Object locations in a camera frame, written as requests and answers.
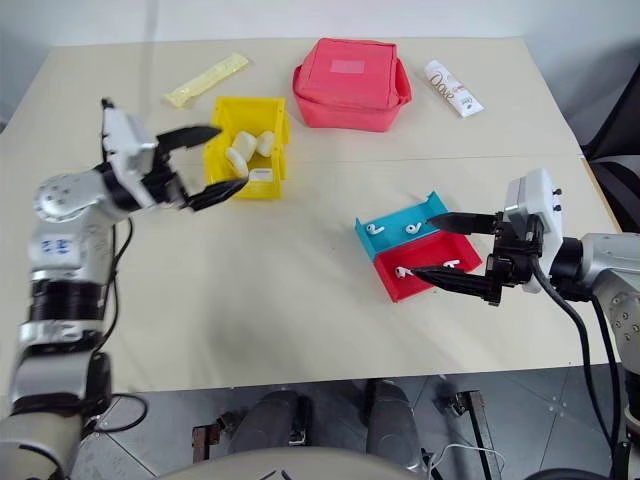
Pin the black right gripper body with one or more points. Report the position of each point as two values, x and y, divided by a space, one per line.
515 255

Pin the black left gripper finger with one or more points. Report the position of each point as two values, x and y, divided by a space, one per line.
187 136
212 195

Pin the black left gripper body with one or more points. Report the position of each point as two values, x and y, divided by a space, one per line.
162 182

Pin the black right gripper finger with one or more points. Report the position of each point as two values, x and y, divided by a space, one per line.
460 282
465 223

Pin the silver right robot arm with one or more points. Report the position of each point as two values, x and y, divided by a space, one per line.
615 260

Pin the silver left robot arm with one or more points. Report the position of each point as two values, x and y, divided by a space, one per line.
55 250

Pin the yellow plastic bin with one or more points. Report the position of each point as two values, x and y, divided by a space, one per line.
225 110

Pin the red plastic tray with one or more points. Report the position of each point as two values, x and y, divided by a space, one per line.
427 254

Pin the pale yellow snack packet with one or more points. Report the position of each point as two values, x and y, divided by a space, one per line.
205 80

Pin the teal plastic tray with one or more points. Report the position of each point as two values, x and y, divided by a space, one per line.
395 240

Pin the black chair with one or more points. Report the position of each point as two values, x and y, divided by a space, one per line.
620 190

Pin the white Dove tube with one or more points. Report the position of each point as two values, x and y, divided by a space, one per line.
452 89

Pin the rusty metal table leg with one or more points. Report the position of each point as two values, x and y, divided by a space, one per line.
205 445
482 430

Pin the red fabric zip pouch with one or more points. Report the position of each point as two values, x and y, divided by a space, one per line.
350 100

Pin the beige robot torso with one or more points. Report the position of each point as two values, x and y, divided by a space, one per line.
280 462

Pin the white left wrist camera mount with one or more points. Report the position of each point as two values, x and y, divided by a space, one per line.
125 137

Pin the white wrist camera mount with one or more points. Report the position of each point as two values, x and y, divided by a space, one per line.
125 137
542 200

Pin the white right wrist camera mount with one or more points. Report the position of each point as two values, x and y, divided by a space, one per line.
542 200

